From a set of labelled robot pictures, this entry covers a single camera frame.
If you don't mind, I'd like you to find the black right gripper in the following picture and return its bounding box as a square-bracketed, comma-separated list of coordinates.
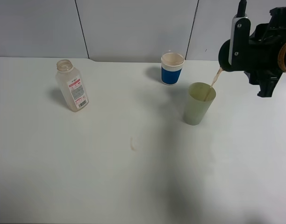
[244, 7, 286, 98]

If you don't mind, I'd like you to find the teal plastic cup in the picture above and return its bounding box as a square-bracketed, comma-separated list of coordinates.
[218, 40, 234, 72]

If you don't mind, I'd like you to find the clear plastic drink bottle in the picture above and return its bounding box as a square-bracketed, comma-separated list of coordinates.
[55, 59, 89, 112]

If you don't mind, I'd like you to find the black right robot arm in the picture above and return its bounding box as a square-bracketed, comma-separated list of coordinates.
[244, 7, 286, 98]

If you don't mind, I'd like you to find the pale green plastic cup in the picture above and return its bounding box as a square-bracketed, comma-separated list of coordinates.
[183, 82, 216, 126]

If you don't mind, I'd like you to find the blue sleeved glass cup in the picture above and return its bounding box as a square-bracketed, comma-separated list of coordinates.
[161, 50, 185, 85]

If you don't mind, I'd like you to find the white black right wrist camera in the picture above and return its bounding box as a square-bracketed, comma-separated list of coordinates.
[228, 14, 251, 71]

